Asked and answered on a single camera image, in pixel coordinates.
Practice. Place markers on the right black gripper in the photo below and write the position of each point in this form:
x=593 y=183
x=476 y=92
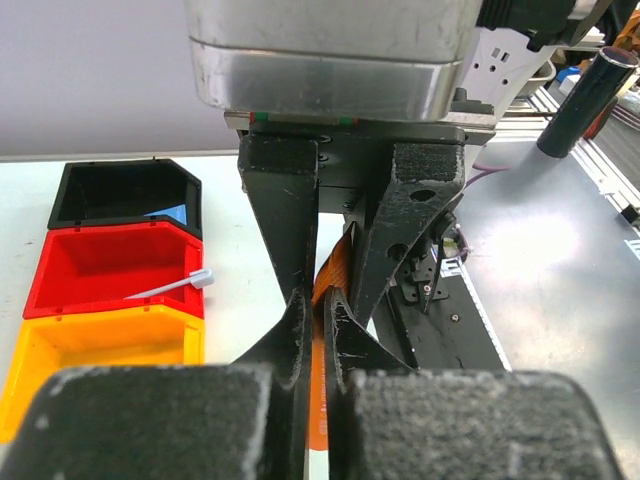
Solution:
x=406 y=174

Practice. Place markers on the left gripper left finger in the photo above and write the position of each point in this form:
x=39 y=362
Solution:
x=244 y=420

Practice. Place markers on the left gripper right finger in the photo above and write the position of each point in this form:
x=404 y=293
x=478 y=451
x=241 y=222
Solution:
x=388 y=421

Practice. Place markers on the blue toothpaste tube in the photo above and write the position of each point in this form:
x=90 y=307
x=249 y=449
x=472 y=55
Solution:
x=177 y=213

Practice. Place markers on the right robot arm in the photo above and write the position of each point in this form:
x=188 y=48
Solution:
x=510 y=41

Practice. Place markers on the grey toothbrush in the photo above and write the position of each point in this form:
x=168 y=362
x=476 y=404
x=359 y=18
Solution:
x=198 y=279

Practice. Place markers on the yellow plastic bin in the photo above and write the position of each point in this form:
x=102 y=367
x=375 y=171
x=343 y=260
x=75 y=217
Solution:
x=146 y=335

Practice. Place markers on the red plastic bin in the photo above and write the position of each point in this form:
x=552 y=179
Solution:
x=96 y=269

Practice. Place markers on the black cylinder in background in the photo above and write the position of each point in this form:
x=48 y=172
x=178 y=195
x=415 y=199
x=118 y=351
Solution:
x=597 y=86

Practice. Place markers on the black plastic bin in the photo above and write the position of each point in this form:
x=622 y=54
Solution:
x=121 y=192

